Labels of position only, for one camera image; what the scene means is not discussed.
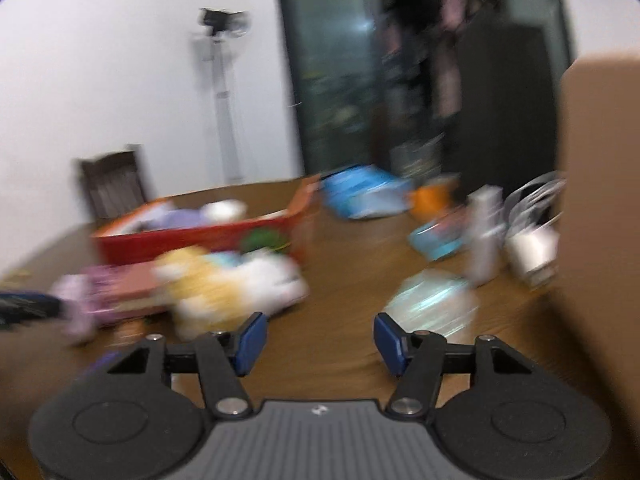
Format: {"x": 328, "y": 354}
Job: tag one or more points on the orange envelope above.
{"x": 432, "y": 201}

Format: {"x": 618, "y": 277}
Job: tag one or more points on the red cardboard box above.
{"x": 200, "y": 242}

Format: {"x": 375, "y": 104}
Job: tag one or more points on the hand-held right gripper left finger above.
{"x": 251, "y": 342}

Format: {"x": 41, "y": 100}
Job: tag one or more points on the dark cabinet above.
{"x": 505, "y": 110}

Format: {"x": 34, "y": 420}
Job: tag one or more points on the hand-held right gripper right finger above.
{"x": 387, "y": 342}

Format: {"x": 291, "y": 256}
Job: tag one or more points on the glass sliding door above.
{"x": 340, "y": 85}

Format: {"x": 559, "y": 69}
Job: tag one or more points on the studio light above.
{"x": 222, "y": 21}

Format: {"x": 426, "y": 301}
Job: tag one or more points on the brown sponge block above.
{"x": 132, "y": 285}

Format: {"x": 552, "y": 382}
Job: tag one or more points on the teal snack packet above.
{"x": 440, "y": 237}

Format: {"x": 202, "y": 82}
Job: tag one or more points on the brown cardboard box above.
{"x": 600, "y": 235}

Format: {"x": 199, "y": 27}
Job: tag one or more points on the clear glass cup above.
{"x": 532, "y": 250}

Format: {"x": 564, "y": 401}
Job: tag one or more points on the pink satin scrunchie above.
{"x": 75, "y": 305}

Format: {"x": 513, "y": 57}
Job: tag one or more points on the blue tissue pack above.
{"x": 365, "y": 192}

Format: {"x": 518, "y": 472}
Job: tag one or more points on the clear plastic wrapper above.
{"x": 432, "y": 305}

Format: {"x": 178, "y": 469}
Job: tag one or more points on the white soft ball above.
{"x": 222, "y": 211}

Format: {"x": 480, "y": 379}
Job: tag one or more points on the lavender knitted cloth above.
{"x": 175, "y": 221}

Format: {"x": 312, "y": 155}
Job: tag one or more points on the white bottle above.
{"x": 485, "y": 235}

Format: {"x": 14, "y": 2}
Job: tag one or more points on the hanging pink garment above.
{"x": 452, "y": 60}

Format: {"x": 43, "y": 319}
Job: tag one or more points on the dark wooden chair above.
{"x": 112, "y": 185}

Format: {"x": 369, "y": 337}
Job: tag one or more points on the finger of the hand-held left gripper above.
{"x": 27, "y": 307}

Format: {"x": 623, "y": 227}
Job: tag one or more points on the black light stand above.
{"x": 225, "y": 110}

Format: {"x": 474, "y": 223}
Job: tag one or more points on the white and yellow alpaca plush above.
{"x": 225, "y": 290}

